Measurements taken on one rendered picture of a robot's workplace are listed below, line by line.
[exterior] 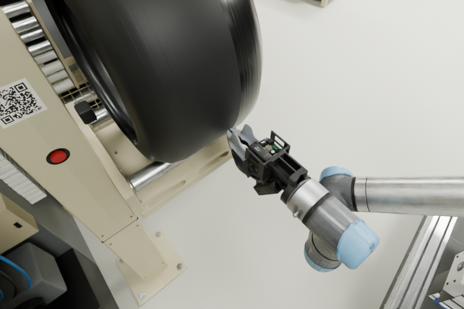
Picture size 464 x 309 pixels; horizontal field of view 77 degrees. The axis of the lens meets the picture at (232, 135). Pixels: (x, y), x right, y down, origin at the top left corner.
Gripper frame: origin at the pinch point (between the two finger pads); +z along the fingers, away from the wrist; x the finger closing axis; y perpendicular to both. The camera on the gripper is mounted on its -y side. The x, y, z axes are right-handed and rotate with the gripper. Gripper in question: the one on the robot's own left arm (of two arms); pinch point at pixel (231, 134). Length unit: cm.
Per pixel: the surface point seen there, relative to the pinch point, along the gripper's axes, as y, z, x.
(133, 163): -23.9, 26.0, 19.1
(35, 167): 2.0, 18.3, 37.3
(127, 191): -9.7, 8.9, 25.1
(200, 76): 20.7, 0.0, 6.3
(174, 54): 25.4, 1.9, 9.2
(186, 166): -18.3, 10.9, 8.3
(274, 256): -105, -11, -17
